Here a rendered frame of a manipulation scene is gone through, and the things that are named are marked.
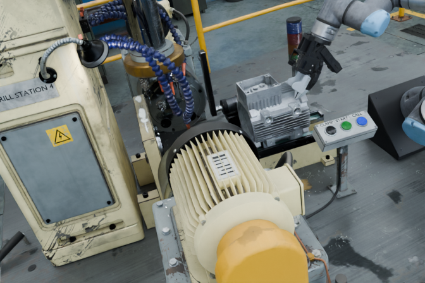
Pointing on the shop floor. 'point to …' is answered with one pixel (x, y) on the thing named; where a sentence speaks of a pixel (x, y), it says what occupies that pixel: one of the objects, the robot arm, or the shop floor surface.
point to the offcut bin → (181, 2)
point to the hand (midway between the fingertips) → (299, 96)
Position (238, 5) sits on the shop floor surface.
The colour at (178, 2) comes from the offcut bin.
